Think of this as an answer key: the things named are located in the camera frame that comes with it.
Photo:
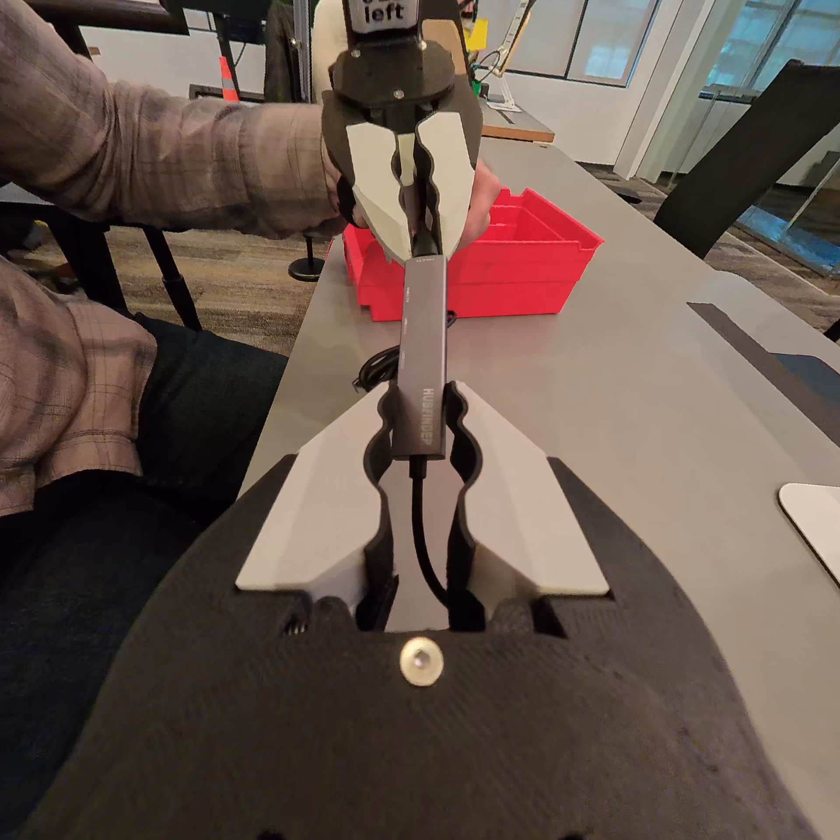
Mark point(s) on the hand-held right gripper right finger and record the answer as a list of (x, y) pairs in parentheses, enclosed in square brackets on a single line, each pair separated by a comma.
[(525, 525)]

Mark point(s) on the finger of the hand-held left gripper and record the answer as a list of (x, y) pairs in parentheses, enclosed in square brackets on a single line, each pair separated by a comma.
[(453, 170), (374, 177)]

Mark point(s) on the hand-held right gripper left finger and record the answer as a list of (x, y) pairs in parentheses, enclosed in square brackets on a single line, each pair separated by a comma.
[(315, 518)]

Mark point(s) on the red plastic bin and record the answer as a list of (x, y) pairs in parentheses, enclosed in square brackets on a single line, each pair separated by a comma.
[(512, 282)]

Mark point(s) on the long silver usb hub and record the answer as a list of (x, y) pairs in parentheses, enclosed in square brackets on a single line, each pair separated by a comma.
[(423, 341)]

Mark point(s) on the person's left forearm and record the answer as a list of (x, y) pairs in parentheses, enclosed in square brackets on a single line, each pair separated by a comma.
[(164, 157)]

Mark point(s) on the person's left hand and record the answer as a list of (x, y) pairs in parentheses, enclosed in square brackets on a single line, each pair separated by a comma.
[(485, 203)]

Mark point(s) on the grey background table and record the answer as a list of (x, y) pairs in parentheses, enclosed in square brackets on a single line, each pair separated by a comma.
[(518, 128)]

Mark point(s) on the black stanchion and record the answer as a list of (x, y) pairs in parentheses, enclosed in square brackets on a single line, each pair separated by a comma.
[(307, 269)]

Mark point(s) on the orange traffic cone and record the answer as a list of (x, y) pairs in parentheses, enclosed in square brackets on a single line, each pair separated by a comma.
[(228, 82)]

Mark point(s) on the person's plaid shirt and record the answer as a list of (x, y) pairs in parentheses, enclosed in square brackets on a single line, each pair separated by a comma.
[(65, 394)]

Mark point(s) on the white document stand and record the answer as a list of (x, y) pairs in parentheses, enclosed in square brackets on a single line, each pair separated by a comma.
[(817, 525)]

